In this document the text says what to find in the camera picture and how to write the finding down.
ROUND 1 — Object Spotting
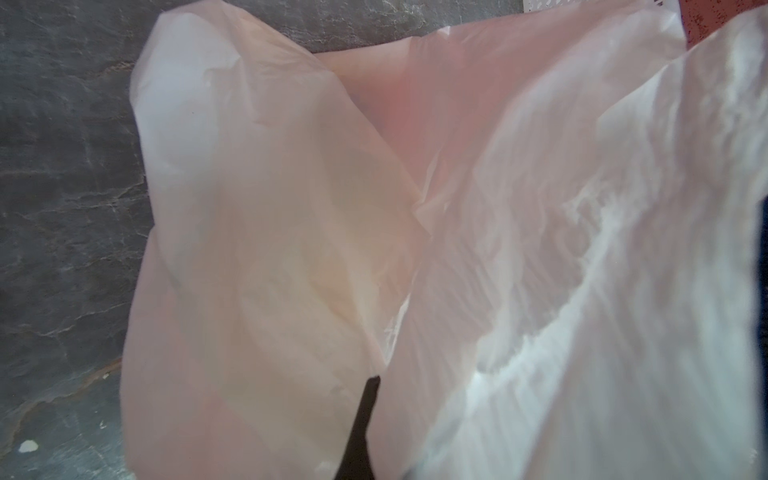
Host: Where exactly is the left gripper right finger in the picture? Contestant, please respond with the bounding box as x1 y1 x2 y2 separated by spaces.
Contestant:
756 199 767 479

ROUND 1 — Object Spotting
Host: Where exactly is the white plastic bag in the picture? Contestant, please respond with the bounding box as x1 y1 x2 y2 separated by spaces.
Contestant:
121 1 767 479

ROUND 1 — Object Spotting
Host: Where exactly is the white perforated plastic basket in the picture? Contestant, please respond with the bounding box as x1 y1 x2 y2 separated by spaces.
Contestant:
523 0 575 13

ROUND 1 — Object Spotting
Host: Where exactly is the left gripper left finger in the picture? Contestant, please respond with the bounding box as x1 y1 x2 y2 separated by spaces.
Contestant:
334 376 381 480

